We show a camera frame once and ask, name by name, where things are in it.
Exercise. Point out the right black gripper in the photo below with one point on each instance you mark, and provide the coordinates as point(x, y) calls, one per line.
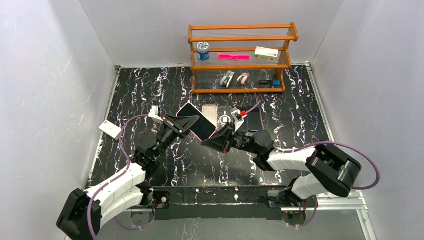
point(228, 139)

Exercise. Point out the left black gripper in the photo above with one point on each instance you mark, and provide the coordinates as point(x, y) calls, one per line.
point(174, 125)

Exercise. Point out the clear phone case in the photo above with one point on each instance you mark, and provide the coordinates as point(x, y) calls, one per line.
point(224, 116)

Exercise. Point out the dark phone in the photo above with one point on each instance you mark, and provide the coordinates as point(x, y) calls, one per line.
point(244, 127)

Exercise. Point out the beige phone case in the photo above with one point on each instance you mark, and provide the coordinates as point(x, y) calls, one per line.
point(210, 111)

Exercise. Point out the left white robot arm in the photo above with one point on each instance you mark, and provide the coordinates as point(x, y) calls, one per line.
point(86, 211)

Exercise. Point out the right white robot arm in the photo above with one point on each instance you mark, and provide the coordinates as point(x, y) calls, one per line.
point(331, 170)

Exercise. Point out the blue grey stapler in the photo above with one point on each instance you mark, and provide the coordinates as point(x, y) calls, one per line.
point(227, 79)

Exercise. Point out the pink white stapler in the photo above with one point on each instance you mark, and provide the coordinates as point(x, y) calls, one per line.
point(242, 78)

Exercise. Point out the blue white round jar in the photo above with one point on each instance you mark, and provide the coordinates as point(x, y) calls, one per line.
point(203, 51)

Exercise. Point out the white box with red label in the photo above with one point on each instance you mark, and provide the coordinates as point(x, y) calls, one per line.
point(111, 129)

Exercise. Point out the orange wooden shelf rack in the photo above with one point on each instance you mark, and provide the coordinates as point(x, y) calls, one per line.
point(240, 39)

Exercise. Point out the black blue small device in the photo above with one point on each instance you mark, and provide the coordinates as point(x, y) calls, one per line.
point(273, 83)

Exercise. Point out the pink plastic ruler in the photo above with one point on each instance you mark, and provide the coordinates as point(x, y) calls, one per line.
point(228, 56)

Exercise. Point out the white cardboard box on shelf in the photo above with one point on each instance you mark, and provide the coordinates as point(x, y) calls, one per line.
point(268, 54)

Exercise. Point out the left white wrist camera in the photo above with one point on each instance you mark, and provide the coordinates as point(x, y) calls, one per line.
point(154, 114)

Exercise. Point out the left black motor mount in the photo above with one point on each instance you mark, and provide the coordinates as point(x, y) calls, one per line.
point(161, 199)

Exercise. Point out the black motor mount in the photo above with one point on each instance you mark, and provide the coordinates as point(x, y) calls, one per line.
point(161, 199)
point(296, 215)

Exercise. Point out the right black motor mount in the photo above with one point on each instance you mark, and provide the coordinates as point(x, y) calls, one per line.
point(296, 215)

